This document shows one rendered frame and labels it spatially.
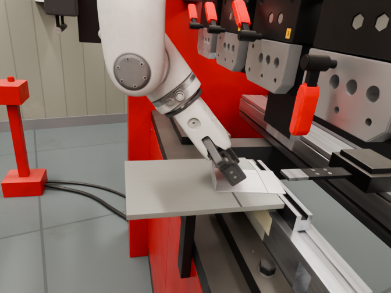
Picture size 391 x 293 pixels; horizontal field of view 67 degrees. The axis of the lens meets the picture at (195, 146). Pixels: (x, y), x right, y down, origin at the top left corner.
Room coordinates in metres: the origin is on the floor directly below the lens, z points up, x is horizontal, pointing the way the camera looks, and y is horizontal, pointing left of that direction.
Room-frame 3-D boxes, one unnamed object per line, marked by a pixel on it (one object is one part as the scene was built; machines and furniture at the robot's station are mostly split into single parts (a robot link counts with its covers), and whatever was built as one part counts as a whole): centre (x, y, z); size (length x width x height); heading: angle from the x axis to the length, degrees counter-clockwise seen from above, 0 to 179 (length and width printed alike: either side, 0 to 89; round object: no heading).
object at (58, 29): (1.58, 0.73, 1.20); 0.45 x 0.03 x 0.08; 21
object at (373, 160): (0.56, -0.31, 1.01); 0.26 x 0.12 x 0.05; 105
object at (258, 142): (1.05, -0.40, 0.81); 0.64 x 0.08 x 0.14; 105
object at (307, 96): (0.35, -0.13, 1.20); 0.04 x 0.02 x 0.10; 105
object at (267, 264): (0.37, -0.14, 0.91); 0.03 x 0.03 x 0.02
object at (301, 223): (0.49, -0.16, 0.99); 0.20 x 0.03 x 0.03; 15
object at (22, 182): (1.85, 1.23, 0.42); 0.25 x 0.20 x 0.83; 105
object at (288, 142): (0.52, -0.15, 1.13); 0.10 x 0.02 x 0.10; 15
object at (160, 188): (0.48, -0.01, 1.00); 0.26 x 0.18 x 0.01; 105
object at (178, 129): (1.08, 0.06, 0.89); 0.30 x 0.05 x 0.03; 15
